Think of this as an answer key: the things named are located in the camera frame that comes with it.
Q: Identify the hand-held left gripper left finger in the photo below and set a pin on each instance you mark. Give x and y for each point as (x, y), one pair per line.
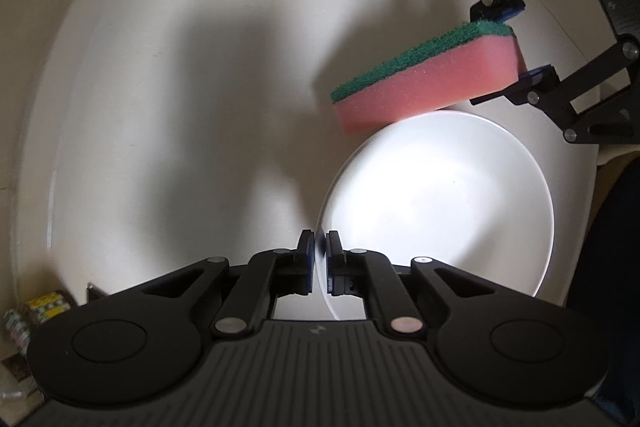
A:
(306, 252)

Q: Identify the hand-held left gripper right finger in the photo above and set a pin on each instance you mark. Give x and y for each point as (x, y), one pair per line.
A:
(334, 252)

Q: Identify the pink sponge green scouring pad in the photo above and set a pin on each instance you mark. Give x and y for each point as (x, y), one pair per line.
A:
(425, 87)

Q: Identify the white plate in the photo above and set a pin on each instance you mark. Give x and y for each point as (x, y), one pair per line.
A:
(440, 192)

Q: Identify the black glass gas stove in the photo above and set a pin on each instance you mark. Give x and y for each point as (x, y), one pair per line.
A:
(96, 293)

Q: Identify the person's dark clothing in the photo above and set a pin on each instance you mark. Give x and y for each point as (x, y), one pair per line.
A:
(610, 287)

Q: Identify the checkered lid jar yellow label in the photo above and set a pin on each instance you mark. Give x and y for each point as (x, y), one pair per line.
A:
(47, 307)

